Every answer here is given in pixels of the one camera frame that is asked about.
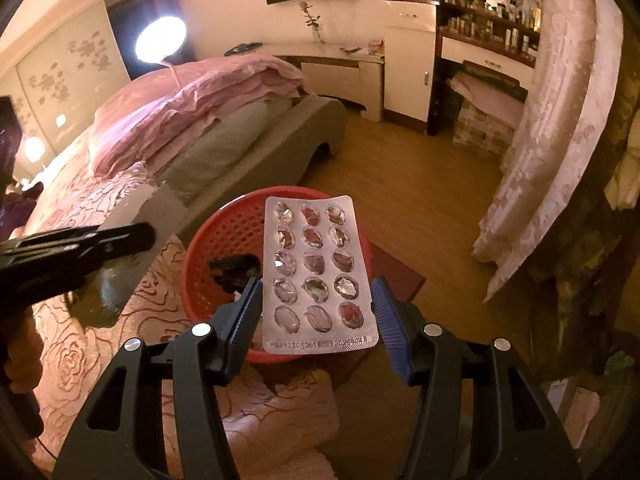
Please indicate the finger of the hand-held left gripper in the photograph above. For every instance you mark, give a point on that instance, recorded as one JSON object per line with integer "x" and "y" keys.
{"x": 115, "y": 242}
{"x": 40, "y": 295}

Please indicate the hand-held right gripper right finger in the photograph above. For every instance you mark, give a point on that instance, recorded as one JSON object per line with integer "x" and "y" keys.
{"x": 387, "y": 320}

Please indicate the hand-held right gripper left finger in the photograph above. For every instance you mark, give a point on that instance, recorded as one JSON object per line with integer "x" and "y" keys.
{"x": 245, "y": 320}

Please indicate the black plastic bag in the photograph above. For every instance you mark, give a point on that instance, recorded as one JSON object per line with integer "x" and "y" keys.
{"x": 235, "y": 270}

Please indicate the red plastic basket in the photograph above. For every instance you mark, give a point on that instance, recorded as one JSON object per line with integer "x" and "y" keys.
{"x": 220, "y": 240}

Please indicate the silver blister pack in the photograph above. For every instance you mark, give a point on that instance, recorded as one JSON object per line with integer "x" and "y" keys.
{"x": 320, "y": 240}

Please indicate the person's left hand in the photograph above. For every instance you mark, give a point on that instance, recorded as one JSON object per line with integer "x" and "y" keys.
{"x": 22, "y": 355}

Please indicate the dark wooden stool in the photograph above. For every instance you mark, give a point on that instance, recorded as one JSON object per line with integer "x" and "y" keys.
{"x": 395, "y": 265}

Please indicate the rose patterned blanket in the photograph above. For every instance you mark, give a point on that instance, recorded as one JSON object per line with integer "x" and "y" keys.
{"x": 100, "y": 360}

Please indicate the dark purple plush toy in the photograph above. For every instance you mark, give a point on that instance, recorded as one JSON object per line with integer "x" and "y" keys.
{"x": 10, "y": 210}

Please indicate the white fluffy rug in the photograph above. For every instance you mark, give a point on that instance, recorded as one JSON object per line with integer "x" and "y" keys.
{"x": 310, "y": 467}

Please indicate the folded pink quilt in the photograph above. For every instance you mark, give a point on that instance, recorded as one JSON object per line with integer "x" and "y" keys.
{"x": 200, "y": 100}

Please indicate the bed with pink floral sheet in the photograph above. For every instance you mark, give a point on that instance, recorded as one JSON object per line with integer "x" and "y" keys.
{"x": 280, "y": 150}

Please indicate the flower decorated wardrobe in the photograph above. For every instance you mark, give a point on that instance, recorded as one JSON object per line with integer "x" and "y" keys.
{"x": 60, "y": 75}

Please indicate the stack of wrapped cartons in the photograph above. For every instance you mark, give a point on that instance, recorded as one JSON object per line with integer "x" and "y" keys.
{"x": 480, "y": 130}

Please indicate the olive patterned curtain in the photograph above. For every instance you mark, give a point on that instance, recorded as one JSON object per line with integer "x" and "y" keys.
{"x": 590, "y": 240}

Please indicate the dark door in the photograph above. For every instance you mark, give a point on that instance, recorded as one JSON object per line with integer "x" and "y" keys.
{"x": 125, "y": 25}

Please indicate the small black device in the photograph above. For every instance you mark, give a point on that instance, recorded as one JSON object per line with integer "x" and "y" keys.
{"x": 240, "y": 50}

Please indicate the pink patterned curtain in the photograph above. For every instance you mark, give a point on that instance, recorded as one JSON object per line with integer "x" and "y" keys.
{"x": 550, "y": 135}

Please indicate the pink cloth covered chair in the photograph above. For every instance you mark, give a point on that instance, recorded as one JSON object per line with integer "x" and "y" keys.
{"x": 485, "y": 92}

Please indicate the white cabinet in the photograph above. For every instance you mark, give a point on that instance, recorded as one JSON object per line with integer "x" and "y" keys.
{"x": 410, "y": 60}

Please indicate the white curved desk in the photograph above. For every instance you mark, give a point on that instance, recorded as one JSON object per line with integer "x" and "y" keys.
{"x": 300, "y": 49}

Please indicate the pink packet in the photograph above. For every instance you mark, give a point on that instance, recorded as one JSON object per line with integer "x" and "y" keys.
{"x": 377, "y": 47}

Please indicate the dark wooden dressing table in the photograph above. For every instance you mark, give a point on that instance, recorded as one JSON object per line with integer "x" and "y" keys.
{"x": 480, "y": 50}

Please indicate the pink rose in vase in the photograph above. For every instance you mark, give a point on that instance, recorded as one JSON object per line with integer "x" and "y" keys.
{"x": 303, "y": 6}

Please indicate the row of cosmetic bottles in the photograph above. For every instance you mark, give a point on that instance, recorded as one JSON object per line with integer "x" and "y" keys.
{"x": 465, "y": 25}

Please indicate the glowing wall lamp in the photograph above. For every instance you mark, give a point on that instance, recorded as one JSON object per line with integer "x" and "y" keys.
{"x": 33, "y": 149}

